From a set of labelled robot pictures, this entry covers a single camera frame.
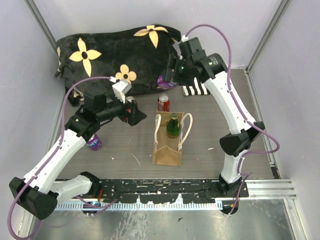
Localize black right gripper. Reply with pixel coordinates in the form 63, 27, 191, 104
163, 53, 195, 87

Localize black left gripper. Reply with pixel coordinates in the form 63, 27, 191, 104
98, 92, 148, 126

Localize purple fanta can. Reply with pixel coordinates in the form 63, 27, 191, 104
157, 74, 179, 90
86, 133, 102, 151

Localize red cola can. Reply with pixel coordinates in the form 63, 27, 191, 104
125, 96, 137, 104
157, 93, 170, 112

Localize green glass bottle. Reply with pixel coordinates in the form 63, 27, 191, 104
166, 113, 180, 139

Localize watermelon print canvas bag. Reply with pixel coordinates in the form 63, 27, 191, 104
152, 111, 193, 166

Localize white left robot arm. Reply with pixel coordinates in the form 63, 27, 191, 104
9, 90, 147, 220

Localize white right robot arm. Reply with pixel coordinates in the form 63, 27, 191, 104
163, 37, 265, 197

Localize black white striped cloth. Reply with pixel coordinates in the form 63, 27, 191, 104
182, 78, 211, 96

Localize black floral plush blanket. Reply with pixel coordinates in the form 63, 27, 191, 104
55, 24, 182, 107

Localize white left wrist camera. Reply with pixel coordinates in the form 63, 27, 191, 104
112, 79, 132, 103

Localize white slotted cable duct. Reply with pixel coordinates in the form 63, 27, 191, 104
55, 199, 223, 211

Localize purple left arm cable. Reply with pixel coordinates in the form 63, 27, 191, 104
6, 76, 117, 238

